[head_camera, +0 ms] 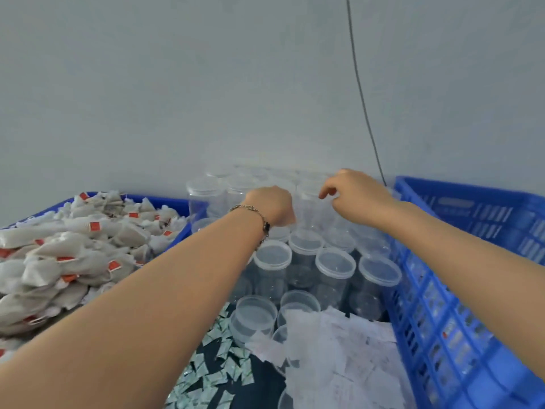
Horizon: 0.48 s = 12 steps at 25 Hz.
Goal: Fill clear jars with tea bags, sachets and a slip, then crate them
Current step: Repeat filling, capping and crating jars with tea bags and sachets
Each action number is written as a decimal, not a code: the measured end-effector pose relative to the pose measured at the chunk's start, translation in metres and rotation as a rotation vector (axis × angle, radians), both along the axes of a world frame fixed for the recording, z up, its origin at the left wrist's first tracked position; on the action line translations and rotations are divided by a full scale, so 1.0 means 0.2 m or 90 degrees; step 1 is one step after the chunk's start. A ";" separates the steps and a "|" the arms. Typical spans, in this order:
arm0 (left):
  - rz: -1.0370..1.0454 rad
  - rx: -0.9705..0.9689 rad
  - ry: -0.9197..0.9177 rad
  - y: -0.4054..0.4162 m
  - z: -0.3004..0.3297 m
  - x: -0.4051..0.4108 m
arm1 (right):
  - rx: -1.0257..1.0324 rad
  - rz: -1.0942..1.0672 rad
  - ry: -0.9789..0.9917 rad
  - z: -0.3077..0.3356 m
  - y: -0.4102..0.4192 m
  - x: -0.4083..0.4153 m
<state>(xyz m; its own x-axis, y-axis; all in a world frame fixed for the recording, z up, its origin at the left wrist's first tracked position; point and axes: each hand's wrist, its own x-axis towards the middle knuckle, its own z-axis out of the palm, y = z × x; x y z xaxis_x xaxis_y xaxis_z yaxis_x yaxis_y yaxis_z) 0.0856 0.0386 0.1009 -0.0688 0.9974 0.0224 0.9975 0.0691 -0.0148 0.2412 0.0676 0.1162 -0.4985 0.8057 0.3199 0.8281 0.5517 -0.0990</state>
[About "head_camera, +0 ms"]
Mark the person's left hand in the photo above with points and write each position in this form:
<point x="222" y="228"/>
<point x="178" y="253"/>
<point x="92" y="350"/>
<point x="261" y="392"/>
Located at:
<point x="274" y="208"/>

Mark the person's right hand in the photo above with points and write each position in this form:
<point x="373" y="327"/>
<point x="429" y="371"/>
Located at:
<point x="362" y="200"/>

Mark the group of lidded jars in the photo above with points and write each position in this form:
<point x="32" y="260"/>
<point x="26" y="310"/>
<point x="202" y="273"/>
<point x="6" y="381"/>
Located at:
<point x="332" y="268"/>

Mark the pile of white label papers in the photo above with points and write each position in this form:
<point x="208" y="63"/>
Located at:
<point x="341" y="362"/>

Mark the pile of green desiccant packets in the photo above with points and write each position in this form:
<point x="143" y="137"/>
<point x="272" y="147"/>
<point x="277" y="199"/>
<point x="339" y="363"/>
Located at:
<point x="213" y="370"/>

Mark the blue slatted crate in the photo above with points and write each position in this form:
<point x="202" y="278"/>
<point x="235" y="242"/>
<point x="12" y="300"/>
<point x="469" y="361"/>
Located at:
<point x="460" y="353"/>

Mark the pile of tea bags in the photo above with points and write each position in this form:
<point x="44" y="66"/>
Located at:
<point x="68" y="251"/>

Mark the person's left forearm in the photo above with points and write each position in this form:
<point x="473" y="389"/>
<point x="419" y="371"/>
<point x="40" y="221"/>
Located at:
<point x="128" y="328"/>

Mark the person's right forearm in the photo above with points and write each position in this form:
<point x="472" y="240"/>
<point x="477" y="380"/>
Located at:
<point x="477" y="277"/>

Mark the blue plastic tray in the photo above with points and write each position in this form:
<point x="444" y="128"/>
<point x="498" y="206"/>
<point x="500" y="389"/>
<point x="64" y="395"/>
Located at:
<point x="175" y="202"/>

